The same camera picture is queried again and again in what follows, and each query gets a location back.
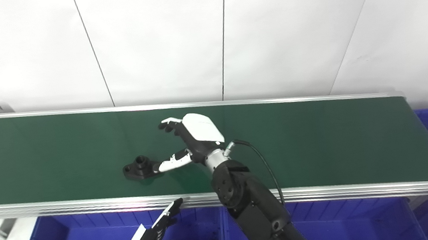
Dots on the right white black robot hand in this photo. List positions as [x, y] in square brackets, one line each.
[201, 131]

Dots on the black flange part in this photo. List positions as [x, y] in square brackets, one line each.
[139, 170]

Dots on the green conveyor belt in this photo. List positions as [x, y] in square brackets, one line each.
[86, 205]
[321, 144]

